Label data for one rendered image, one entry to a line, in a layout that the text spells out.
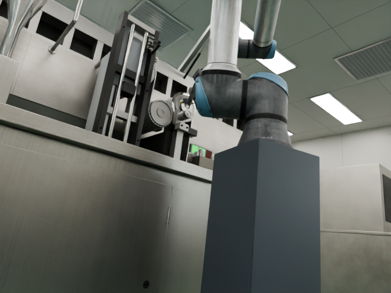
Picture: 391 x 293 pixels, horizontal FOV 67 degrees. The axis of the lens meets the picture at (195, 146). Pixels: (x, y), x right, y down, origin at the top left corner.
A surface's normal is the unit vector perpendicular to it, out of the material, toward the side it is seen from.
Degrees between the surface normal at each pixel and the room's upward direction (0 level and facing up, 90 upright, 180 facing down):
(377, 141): 90
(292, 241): 90
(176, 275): 90
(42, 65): 90
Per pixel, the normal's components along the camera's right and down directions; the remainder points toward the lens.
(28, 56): 0.66, -0.15
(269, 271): 0.46, -0.21
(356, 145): -0.74, -0.28
